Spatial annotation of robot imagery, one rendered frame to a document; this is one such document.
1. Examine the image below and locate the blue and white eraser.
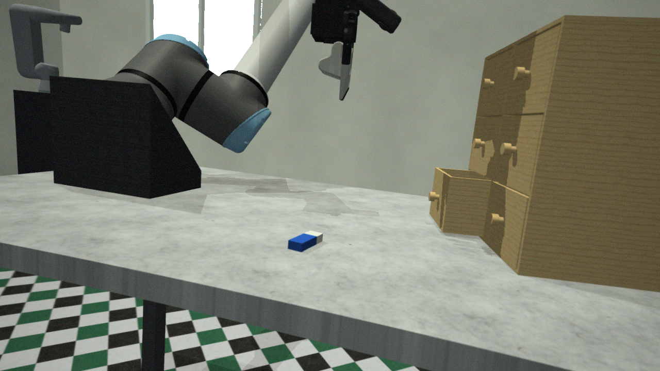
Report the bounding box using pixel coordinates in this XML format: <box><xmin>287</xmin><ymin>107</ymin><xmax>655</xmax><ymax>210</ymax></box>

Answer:
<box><xmin>288</xmin><ymin>231</ymin><xmax>323</xmax><ymax>252</ymax></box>

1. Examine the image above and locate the brown wooden chest of drawers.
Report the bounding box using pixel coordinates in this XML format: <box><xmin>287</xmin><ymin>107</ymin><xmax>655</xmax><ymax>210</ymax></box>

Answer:
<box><xmin>468</xmin><ymin>15</ymin><xmax>660</xmax><ymax>292</ymax></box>

